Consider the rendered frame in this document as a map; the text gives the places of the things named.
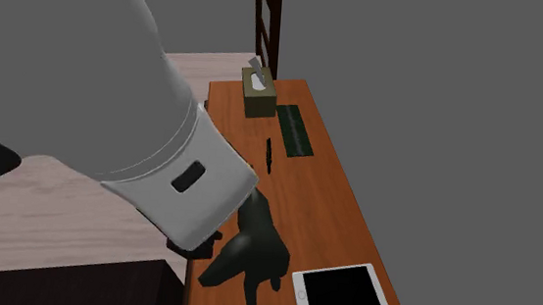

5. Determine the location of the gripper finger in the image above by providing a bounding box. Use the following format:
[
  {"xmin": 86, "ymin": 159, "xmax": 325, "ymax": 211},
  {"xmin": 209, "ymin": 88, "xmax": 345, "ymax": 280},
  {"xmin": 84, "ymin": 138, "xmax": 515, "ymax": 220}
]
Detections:
[
  {"xmin": 196, "ymin": 233, "xmax": 249, "ymax": 291},
  {"xmin": 241, "ymin": 274, "xmax": 283, "ymax": 305}
]

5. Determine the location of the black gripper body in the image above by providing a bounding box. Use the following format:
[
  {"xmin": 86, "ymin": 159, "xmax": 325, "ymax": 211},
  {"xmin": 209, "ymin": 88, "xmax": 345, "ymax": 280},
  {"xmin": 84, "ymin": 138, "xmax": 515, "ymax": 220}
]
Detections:
[{"xmin": 223, "ymin": 185, "xmax": 296, "ymax": 281}]

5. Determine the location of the brown wooden desk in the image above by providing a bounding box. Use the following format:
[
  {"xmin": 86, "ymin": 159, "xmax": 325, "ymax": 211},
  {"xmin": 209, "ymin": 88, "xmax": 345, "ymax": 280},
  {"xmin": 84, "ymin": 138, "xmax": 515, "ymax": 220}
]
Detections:
[{"xmin": 182, "ymin": 72, "xmax": 431, "ymax": 305}]

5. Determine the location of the black pen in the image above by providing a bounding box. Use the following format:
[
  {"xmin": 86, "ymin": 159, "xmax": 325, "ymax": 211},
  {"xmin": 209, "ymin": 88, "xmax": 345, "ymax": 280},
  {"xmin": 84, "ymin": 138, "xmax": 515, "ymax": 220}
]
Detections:
[{"xmin": 263, "ymin": 137, "xmax": 274, "ymax": 175}]

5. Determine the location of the white tablet with black screen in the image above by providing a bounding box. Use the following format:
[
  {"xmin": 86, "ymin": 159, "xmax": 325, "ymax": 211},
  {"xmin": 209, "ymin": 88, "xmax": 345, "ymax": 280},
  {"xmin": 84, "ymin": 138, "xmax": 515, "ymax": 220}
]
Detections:
[{"xmin": 289, "ymin": 257, "xmax": 393, "ymax": 305}]

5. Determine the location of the dark green flat keyboard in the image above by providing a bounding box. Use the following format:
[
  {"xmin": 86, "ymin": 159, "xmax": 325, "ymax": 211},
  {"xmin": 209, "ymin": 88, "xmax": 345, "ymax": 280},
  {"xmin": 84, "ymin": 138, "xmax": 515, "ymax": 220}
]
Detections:
[{"xmin": 271, "ymin": 103, "xmax": 318, "ymax": 160}]

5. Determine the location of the olive tissue box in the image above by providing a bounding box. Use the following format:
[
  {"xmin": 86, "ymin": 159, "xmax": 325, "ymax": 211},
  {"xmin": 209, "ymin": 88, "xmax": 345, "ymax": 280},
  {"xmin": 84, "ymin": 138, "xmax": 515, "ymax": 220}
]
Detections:
[{"xmin": 238, "ymin": 55, "xmax": 280, "ymax": 122}]

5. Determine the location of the dark brown ladder shelf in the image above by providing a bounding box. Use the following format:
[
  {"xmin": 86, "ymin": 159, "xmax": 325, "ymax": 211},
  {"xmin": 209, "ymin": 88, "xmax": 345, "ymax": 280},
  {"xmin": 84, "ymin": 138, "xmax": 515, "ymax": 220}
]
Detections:
[{"xmin": 248, "ymin": 0, "xmax": 284, "ymax": 81}]

